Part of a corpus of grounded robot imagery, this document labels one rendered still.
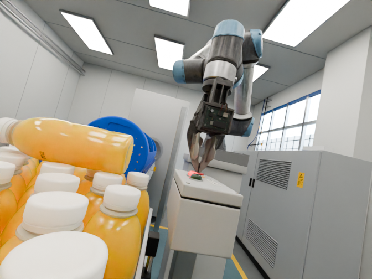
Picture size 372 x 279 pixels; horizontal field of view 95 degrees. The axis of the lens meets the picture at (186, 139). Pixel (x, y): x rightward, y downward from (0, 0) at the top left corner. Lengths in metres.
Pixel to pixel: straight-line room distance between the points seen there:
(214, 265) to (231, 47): 0.97
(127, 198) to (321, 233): 1.92
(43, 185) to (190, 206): 0.18
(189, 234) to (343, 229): 1.93
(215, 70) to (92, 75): 6.51
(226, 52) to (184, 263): 0.45
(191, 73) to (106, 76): 6.16
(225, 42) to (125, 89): 5.95
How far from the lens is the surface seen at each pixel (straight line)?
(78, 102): 6.71
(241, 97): 0.95
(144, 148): 0.72
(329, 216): 2.04
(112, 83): 6.51
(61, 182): 0.22
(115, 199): 0.20
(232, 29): 0.47
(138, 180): 0.32
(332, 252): 2.14
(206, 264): 1.06
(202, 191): 0.28
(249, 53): 0.89
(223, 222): 0.30
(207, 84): 0.41
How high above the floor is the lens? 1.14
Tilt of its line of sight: 5 degrees up
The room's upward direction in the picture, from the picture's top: 13 degrees clockwise
